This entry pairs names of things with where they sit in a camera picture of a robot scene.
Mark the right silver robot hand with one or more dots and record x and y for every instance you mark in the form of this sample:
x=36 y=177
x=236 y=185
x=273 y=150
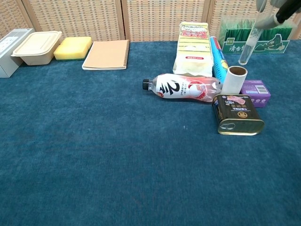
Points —
x=285 y=10

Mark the clear test tube white cap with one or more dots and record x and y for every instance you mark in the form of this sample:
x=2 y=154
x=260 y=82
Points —
x=245 y=51

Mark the blue cylindrical tube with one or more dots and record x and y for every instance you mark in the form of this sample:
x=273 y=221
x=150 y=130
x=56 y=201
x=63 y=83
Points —
x=217 y=61

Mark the white paper roll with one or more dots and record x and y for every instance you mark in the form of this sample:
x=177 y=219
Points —
x=232 y=82

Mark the clear green tea box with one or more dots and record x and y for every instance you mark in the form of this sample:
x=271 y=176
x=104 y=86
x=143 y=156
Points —
x=275 y=40

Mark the small purple box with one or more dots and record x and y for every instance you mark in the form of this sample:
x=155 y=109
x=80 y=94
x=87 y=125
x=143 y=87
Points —
x=256 y=93

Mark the yellow snack package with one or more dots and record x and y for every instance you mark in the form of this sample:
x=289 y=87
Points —
x=192 y=51

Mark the black gold meat can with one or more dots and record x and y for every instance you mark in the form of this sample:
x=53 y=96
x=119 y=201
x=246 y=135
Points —
x=237 y=113

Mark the clear pink drink bottle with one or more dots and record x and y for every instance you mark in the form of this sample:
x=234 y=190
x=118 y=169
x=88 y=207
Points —
x=174 y=88

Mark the kraft spiral notebook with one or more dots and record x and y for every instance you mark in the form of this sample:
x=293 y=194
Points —
x=107 y=55

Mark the woven folding screen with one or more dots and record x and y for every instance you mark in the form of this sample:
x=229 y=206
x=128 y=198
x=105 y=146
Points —
x=77 y=18

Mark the yellow sponge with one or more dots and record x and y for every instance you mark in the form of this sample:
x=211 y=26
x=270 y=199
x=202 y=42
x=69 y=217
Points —
x=78 y=40
x=69 y=53

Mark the blue table cloth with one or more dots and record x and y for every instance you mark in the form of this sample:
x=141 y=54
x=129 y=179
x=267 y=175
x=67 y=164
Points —
x=105 y=146

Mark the beige lidded food container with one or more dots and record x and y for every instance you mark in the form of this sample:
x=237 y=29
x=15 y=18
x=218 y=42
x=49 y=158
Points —
x=35 y=48

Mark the grey power strip box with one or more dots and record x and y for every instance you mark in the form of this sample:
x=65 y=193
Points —
x=7 y=54

